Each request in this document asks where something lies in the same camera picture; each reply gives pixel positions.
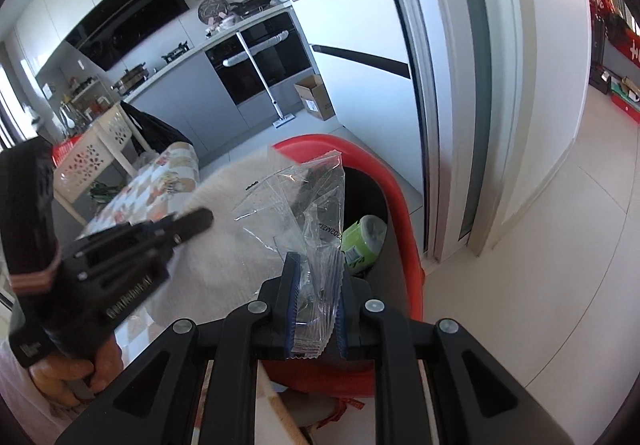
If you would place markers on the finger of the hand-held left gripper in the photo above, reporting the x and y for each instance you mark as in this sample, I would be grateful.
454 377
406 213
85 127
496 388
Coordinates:
195 222

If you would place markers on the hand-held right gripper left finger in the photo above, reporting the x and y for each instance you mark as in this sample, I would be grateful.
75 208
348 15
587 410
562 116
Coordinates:
291 305

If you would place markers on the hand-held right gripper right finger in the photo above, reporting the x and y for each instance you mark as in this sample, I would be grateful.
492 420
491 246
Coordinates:
341 325

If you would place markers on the large green white bottle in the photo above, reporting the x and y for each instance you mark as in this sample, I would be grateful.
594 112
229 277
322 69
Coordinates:
362 242

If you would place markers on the clear plastic bag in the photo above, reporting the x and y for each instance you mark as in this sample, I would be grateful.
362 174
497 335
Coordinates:
300 205

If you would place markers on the person's left hand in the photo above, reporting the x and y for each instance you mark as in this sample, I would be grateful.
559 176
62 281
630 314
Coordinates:
65 375

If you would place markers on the white fluffy cushion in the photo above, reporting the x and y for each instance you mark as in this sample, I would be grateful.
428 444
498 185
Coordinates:
220 205

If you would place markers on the checkered patterned tablecloth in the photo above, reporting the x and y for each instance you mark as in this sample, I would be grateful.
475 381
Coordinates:
150 185

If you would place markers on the green onions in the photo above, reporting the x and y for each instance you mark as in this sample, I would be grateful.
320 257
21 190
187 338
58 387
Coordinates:
102 192

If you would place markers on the black jacket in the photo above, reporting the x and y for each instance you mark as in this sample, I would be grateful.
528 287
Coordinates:
155 135

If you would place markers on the grey kitchen counter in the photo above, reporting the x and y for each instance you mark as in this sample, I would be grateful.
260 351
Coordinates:
200 115

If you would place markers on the beige cutout chair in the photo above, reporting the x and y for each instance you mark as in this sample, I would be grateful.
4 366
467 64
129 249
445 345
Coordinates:
95 150

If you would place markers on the red plastic basket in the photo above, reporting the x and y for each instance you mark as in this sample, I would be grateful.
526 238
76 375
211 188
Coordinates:
67 149

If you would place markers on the red plastic chair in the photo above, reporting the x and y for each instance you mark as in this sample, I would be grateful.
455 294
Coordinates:
400 205

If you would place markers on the steel pot with lid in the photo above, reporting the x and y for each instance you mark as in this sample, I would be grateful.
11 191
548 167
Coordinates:
131 80

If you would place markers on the white mop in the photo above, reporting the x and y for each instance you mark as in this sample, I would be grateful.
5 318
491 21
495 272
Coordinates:
260 80

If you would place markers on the gas stove burner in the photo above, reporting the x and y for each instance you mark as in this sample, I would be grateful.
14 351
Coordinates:
176 52

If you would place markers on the cardboard box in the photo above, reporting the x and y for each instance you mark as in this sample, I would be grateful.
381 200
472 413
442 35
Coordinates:
315 100

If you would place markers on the black built-in oven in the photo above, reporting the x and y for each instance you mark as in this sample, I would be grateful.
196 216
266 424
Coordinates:
285 60

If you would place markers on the black range hood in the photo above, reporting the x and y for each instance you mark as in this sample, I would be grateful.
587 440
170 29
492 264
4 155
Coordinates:
130 20

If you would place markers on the round patterned trivet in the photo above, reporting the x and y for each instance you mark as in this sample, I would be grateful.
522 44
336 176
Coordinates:
212 10

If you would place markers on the black wok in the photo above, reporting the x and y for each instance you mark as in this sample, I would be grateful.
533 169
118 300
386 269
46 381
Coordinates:
255 4

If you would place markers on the white refrigerator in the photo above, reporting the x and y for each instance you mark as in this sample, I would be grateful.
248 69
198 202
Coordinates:
350 25

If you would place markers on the red garment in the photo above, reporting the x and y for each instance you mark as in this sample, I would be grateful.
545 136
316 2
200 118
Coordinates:
615 35

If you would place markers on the grey sliding door frame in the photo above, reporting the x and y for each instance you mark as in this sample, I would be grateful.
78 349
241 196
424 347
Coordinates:
440 75

